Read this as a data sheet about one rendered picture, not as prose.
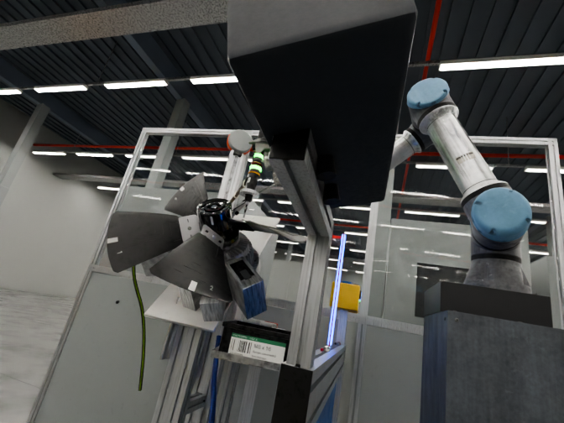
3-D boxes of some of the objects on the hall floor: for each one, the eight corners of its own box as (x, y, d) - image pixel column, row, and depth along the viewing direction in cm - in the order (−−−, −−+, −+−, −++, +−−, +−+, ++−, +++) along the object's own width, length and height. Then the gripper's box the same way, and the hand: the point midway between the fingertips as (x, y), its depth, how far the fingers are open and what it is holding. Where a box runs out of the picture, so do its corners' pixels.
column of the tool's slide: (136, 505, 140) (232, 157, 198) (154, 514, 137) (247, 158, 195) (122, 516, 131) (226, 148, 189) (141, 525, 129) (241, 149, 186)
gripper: (299, 156, 105) (241, 153, 111) (305, 172, 116) (252, 168, 122) (303, 134, 108) (247, 133, 114) (308, 152, 118) (256, 149, 124)
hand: (254, 144), depth 118 cm, fingers closed on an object, 4 cm apart
